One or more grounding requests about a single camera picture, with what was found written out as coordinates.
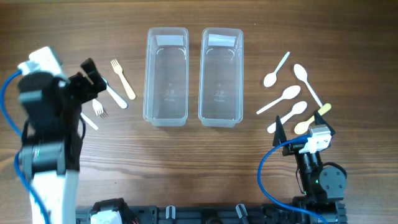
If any right blue cable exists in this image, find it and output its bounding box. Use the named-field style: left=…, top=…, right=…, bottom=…
left=257, top=134, right=329, bottom=224

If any light blue plastic fork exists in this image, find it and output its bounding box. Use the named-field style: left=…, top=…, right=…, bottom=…
left=103, top=78, right=128, bottom=109

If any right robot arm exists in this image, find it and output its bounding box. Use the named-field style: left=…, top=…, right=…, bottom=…
left=273, top=112, right=348, bottom=223

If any white plastic spoon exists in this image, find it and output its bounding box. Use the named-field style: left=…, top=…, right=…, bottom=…
left=267, top=101, right=308, bottom=133

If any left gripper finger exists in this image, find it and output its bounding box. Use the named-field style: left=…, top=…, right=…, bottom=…
left=68, top=72, right=97, bottom=104
left=80, top=58, right=106, bottom=93

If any blue cable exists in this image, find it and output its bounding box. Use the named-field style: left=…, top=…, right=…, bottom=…
left=257, top=134, right=329, bottom=224
left=0, top=68, right=52, bottom=224

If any small white plastic fork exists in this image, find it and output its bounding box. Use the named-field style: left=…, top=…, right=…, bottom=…
left=92, top=99, right=108, bottom=118

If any clear plastic container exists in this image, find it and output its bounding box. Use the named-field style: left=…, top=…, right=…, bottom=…
left=143, top=27, right=189, bottom=127
left=198, top=27, right=244, bottom=128

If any left blue cable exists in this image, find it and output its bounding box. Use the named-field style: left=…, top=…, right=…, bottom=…
left=0, top=68, right=52, bottom=224

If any yellow plastic spoon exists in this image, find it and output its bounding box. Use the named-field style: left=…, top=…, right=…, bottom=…
left=294, top=103, right=331, bottom=135

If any white spoon thin handle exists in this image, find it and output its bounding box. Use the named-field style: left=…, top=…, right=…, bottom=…
left=263, top=52, right=290, bottom=88

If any white spoon long handle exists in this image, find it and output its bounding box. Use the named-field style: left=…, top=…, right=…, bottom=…
left=294, top=63, right=323, bottom=107

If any cream white spoon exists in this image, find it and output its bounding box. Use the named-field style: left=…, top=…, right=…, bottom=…
left=256, top=85, right=301, bottom=114

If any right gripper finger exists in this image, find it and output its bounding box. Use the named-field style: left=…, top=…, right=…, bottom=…
left=314, top=111, right=336, bottom=136
left=272, top=115, right=287, bottom=146

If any left clear plastic container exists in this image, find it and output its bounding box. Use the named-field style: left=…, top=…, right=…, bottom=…
left=143, top=27, right=189, bottom=127

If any right clear plastic container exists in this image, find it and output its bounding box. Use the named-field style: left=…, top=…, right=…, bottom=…
left=198, top=27, right=244, bottom=128

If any yellow plastic fork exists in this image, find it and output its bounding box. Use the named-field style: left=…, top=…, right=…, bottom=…
left=111, top=59, right=136, bottom=100

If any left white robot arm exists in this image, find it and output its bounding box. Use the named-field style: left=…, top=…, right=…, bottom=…
left=16, top=58, right=106, bottom=223

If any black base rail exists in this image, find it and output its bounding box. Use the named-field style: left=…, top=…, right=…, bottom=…
left=75, top=198, right=348, bottom=224

